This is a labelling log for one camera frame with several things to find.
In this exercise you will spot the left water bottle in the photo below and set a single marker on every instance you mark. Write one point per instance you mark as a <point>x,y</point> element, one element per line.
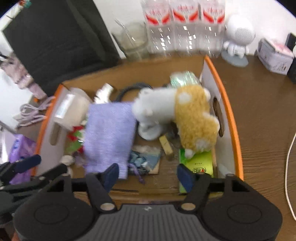
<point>159,22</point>

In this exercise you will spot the teal binder clip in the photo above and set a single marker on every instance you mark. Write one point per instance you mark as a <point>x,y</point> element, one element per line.
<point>25,3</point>

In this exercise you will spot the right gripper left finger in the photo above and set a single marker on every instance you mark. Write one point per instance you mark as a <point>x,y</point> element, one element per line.
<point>98,187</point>

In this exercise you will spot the mottled purple vase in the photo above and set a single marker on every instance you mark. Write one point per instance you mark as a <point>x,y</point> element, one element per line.
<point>13,67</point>

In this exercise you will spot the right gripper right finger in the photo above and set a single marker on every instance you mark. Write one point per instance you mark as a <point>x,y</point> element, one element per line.
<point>196,186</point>

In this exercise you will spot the white astronaut speaker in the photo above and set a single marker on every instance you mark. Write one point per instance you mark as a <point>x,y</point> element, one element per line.
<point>235,48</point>

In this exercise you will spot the red cardboard box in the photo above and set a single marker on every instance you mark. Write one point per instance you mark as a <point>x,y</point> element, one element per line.
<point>156,73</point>

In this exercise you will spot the white yellow plush toy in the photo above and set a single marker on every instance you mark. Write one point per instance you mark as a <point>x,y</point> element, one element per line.
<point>188,107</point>

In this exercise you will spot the black paper bag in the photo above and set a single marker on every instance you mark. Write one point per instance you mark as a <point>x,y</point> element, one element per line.
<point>61,40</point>

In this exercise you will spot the green tissue packet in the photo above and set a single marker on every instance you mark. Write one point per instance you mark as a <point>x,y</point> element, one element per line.
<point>200,162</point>

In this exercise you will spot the water bottle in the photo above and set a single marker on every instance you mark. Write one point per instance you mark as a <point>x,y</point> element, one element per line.
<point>212,27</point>
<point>159,22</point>
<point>186,19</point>

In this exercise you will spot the small clear plastic bag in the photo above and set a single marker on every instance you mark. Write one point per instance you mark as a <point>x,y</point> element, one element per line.
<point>144,160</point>

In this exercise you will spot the pale green bath pouf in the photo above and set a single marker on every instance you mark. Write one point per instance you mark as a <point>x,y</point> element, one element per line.
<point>185,78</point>

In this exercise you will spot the white earbud case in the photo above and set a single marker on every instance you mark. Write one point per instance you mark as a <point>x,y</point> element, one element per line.
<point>67,160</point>

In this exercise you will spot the red artificial flower clip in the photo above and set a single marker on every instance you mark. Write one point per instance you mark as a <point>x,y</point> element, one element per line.
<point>76,141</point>

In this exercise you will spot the middle water bottle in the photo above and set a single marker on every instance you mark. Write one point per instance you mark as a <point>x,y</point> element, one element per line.
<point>186,19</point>

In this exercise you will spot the right water bottle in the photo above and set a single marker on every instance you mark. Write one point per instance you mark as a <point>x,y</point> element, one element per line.
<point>212,27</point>

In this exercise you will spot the white tissue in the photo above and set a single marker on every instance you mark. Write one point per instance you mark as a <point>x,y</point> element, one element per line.
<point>103,94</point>

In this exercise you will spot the white round lid jar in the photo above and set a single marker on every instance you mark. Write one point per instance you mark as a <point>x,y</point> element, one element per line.
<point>150,133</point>

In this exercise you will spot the purple tissue pack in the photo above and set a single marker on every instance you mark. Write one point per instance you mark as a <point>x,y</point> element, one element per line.
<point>22,148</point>

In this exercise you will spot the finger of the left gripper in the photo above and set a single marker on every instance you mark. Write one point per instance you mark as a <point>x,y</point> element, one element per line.
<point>52,173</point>
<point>23,165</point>

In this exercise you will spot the translucent plastic container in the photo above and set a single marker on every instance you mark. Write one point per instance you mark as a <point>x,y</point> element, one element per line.
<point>73,109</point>

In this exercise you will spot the beige eraser block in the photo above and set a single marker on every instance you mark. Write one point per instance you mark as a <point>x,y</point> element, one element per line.
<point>167,148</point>

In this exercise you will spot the small tin box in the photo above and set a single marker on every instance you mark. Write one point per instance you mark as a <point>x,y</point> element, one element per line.
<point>275,56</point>

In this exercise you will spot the purple knitted pouch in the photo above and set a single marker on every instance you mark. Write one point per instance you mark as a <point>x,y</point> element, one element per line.
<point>109,137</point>

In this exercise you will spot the glass cup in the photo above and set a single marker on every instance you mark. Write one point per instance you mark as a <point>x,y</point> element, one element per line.
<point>132,39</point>

